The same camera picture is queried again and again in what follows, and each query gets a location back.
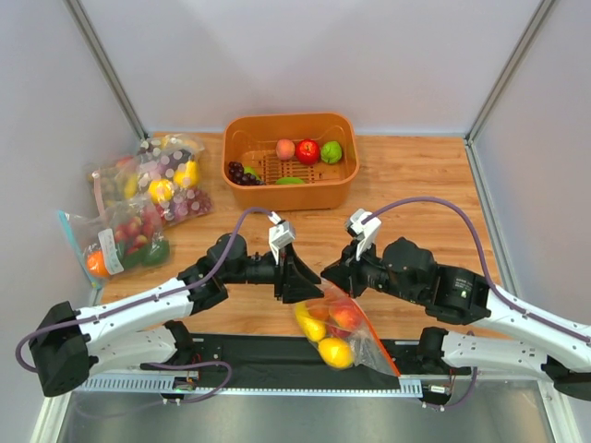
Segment orange zip top bag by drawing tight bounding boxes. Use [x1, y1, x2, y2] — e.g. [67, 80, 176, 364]
[303, 281, 401, 377]

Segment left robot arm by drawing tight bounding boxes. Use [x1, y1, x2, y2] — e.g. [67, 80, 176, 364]
[29, 233, 323, 397]

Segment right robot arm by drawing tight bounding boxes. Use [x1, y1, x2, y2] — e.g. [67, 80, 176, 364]
[321, 237, 590, 401]

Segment fake orange tangerine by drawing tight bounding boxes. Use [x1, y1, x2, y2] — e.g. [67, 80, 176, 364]
[307, 304, 330, 322]

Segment fake persimmon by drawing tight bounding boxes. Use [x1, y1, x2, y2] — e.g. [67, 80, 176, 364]
[329, 298, 362, 330]

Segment fake yellow mango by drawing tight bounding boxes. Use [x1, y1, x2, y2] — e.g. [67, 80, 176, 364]
[294, 302, 327, 342]

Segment fake purple fruit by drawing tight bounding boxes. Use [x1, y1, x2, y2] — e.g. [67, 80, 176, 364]
[327, 325, 351, 340]

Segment fake yellow lemon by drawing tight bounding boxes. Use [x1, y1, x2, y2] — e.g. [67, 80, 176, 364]
[318, 337, 355, 369]

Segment fake purple grapes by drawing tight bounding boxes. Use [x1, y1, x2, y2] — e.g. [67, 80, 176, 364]
[227, 162, 264, 186]

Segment fake green mango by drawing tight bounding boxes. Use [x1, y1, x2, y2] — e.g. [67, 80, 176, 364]
[275, 176, 305, 186]

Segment fake green pear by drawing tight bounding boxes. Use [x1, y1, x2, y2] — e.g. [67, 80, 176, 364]
[244, 166, 260, 180]

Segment blue zip bag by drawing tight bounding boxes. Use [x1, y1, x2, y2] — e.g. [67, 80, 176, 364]
[58, 199, 172, 288]

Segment fake green apple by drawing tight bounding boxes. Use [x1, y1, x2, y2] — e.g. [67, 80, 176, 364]
[320, 140, 343, 164]

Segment polka dot zip bag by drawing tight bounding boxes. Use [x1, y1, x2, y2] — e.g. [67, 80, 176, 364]
[126, 133, 213, 227]

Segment fake red apple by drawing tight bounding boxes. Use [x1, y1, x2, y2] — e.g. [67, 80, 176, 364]
[295, 139, 320, 165]

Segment fake peach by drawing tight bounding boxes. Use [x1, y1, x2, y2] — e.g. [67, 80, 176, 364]
[275, 138, 296, 161]

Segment pink zip bag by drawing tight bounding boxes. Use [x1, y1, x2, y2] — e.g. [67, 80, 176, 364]
[87, 156, 139, 216]

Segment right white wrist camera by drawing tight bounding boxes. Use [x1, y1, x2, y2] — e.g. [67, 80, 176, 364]
[345, 209, 381, 261]

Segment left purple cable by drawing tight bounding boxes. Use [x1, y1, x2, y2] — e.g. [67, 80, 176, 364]
[16, 206, 283, 373]

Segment purple cable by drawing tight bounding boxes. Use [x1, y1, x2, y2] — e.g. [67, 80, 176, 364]
[16, 206, 283, 373]
[364, 197, 591, 345]

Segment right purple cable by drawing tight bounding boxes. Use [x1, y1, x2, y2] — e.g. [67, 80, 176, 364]
[364, 197, 591, 345]

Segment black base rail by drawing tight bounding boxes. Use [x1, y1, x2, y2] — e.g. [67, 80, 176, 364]
[57, 329, 518, 407]

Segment right aluminium frame post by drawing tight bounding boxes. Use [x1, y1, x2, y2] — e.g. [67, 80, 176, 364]
[464, 0, 559, 146]

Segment aluminium frame post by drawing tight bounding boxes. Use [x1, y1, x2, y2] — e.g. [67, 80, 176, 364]
[64, 0, 149, 139]
[464, 0, 559, 146]

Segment left aluminium frame post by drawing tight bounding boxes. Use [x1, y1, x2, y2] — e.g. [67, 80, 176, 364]
[64, 0, 149, 139]

